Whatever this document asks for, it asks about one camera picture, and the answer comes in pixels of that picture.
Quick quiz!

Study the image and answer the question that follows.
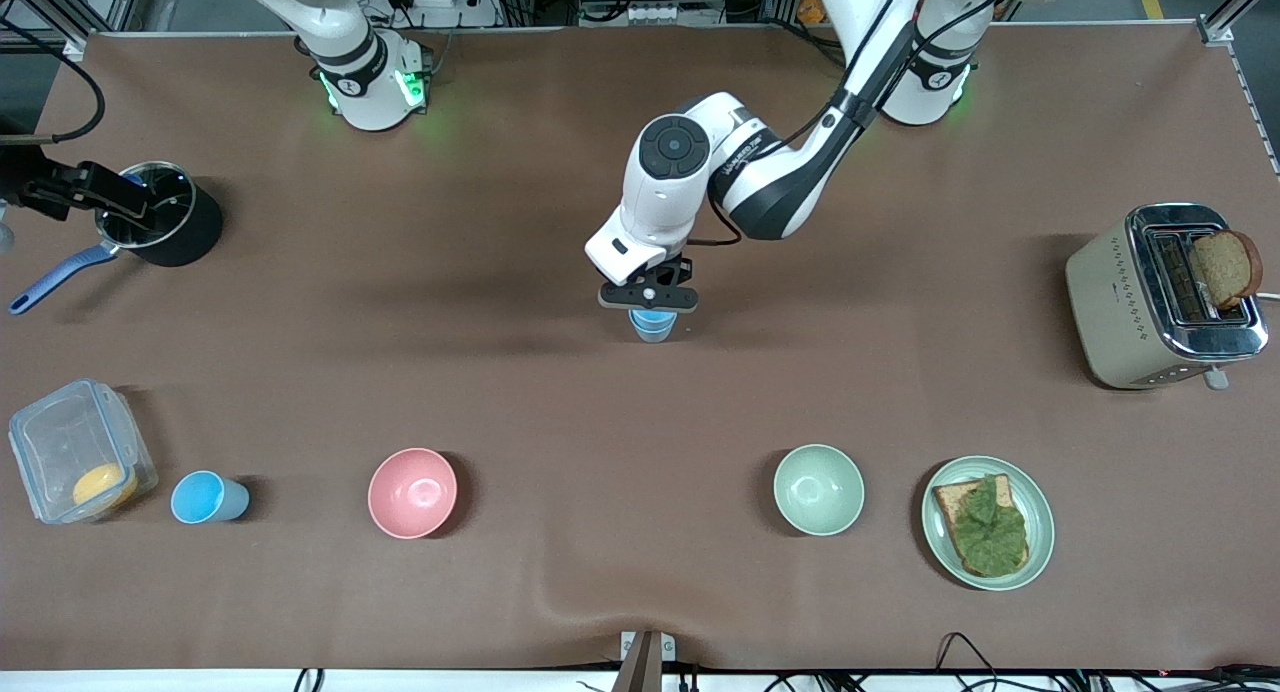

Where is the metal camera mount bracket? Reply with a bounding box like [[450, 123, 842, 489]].
[[612, 630, 677, 692]]

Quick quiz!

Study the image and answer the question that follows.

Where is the black saucepan blue handle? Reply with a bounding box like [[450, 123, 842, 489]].
[[8, 160, 226, 316]]

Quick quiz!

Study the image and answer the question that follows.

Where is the clear plastic food container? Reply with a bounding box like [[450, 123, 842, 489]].
[[8, 378, 159, 525]]

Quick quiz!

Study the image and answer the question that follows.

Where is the black cable loop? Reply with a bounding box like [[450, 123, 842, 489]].
[[935, 632, 1001, 692]]

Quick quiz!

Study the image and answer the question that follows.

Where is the yellow round food piece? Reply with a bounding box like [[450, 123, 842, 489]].
[[72, 462, 139, 508]]

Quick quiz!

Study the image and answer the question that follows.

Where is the pink bowl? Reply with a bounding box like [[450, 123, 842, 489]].
[[367, 448, 459, 540]]

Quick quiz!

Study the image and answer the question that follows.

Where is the green lettuce leaf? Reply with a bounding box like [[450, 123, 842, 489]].
[[950, 475, 1029, 577]]

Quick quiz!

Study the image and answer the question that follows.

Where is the pale green plate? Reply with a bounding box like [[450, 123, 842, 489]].
[[921, 456, 1056, 592]]

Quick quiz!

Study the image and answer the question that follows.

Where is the pale green bowl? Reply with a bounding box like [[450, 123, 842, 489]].
[[773, 444, 866, 537]]

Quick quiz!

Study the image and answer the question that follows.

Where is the dark toasted bread slice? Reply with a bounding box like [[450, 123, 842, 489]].
[[1190, 230, 1264, 311]]

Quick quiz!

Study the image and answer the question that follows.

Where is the light brown bread slice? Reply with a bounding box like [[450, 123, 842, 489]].
[[932, 475, 1031, 579]]

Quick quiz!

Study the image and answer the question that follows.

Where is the aluminium frame rail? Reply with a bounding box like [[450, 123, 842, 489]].
[[1200, 0, 1280, 173], [20, 0, 151, 53]]

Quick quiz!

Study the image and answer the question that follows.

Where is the brown table cover cloth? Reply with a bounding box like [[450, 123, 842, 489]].
[[0, 24, 1280, 673]]

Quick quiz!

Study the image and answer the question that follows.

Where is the beige chrome toaster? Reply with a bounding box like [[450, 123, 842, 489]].
[[1065, 204, 1271, 391]]

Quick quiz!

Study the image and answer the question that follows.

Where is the glass lid blue knob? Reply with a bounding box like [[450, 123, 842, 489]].
[[97, 162, 196, 250]]

